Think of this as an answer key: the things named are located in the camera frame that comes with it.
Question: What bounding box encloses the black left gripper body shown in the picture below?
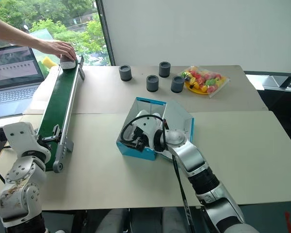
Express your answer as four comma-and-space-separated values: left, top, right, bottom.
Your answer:
35, 132, 54, 153

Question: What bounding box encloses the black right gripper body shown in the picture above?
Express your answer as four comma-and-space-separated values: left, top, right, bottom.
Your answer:
131, 126, 148, 146

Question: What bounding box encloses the blue white shoebox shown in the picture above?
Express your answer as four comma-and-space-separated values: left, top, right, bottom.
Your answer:
115, 97, 195, 162

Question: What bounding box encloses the person's bare hand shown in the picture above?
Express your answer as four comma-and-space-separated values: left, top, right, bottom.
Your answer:
40, 40, 77, 61

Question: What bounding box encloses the dark grey cylinder cup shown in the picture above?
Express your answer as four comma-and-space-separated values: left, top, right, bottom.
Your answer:
146, 74, 160, 93
158, 61, 172, 79
118, 65, 133, 82
170, 75, 186, 94

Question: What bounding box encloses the green toy item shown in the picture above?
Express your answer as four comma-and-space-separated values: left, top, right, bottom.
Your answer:
37, 60, 49, 76

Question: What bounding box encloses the yellow sponge block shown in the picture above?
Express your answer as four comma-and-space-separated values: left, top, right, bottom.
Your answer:
42, 56, 58, 70

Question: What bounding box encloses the silver open laptop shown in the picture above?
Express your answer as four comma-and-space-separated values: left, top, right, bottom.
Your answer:
0, 45, 46, 121

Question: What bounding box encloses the bag of colourful toy fruit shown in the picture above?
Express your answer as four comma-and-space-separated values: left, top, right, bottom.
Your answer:
178, 65, 231, 99

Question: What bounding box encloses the white board panel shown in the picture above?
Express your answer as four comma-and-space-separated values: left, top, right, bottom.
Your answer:
101, 0, 291, 74

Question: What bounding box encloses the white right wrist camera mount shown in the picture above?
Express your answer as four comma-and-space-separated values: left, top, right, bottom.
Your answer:
123, 114, 162, 149

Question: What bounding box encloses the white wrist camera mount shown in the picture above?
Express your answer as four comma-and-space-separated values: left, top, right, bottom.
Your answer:
123, 114, 162, 149
2, 122, 40, 156

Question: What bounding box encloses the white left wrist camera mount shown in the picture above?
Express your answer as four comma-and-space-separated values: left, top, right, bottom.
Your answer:
2, 122, 40, 156

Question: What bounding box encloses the green conveyor belt silver frame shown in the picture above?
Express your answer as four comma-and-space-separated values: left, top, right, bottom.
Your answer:
37, 54, 86, 174

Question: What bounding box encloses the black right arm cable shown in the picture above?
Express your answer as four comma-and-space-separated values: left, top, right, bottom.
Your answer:
119, 114, 194, 233

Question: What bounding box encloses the black window frame post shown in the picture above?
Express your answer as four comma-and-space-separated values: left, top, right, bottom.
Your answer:
95, 0, 116, 67

